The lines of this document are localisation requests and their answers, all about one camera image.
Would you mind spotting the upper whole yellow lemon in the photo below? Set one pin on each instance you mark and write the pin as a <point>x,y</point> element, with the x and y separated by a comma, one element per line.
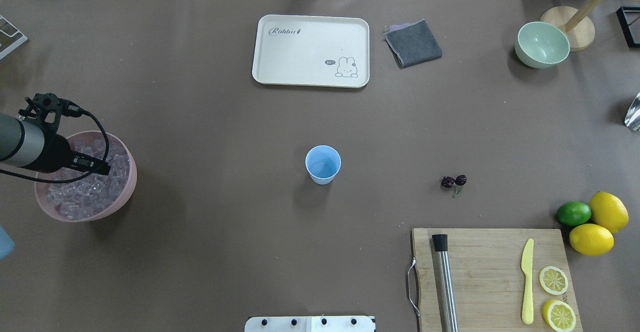
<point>607,210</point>

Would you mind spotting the green lime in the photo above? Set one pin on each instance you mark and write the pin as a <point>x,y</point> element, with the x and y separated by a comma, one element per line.
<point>573,213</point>

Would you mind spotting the yellow plastic knife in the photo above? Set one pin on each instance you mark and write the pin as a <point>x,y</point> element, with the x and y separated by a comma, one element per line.
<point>526,265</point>

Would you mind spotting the upper lemon half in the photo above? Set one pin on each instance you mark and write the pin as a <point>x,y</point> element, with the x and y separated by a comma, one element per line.
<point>553,280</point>

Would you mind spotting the lower lemon half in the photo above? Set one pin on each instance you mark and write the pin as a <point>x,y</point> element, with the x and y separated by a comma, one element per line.
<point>559,315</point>

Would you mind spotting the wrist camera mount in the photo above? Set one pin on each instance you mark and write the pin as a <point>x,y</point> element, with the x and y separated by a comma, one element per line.
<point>44,111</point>

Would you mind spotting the lemon half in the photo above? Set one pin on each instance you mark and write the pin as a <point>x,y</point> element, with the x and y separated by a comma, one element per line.
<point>559,315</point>
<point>553,280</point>

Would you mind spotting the wooden glass rack stand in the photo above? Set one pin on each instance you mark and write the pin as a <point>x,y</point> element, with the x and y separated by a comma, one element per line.
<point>575,24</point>

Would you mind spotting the light blue cup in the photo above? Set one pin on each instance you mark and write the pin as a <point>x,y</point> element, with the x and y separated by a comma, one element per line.
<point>323,163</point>

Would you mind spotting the mint green bowl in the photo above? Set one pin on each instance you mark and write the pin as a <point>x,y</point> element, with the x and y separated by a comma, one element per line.
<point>541,45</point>

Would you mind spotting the grey folded cloth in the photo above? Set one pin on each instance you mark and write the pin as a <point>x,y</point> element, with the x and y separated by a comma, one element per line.
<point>412,43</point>

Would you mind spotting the steel ice scoop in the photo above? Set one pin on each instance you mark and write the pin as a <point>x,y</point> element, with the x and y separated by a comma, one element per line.
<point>632,117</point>

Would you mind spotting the clear ice cube pile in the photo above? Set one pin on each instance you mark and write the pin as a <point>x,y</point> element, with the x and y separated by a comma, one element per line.
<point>90,143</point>

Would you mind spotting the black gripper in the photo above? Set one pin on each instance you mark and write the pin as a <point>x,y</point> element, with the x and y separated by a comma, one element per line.
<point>54,152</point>

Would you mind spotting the wooden cutting board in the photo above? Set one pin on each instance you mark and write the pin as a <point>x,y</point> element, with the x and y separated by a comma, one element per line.
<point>486,275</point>

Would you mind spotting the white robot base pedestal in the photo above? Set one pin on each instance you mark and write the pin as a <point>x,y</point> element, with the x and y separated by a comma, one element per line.
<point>311,323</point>

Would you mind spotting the black tray right edge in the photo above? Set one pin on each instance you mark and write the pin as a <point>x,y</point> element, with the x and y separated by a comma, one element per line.
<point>627,16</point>

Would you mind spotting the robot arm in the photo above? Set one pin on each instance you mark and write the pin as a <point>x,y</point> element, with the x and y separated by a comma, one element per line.
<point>27,146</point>

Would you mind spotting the dark red cherry pair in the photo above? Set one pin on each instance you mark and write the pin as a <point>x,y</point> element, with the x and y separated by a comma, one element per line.
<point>457,184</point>

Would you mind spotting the steel muddler black tip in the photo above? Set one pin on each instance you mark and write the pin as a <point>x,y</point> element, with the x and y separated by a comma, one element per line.
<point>446,288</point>

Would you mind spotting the whole yellow lemon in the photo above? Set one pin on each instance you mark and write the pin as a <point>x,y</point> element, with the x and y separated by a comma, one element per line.
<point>591,239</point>
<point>607,210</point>

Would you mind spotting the lower whole yellow lemon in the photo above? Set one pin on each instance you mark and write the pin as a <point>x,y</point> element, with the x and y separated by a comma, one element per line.
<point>591,239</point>

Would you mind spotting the cream rabbit tray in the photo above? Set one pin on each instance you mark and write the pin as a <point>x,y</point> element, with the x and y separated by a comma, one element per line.
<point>316,51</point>

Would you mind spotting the pink bowl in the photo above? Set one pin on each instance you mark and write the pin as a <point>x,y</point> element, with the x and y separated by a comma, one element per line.
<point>93,197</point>

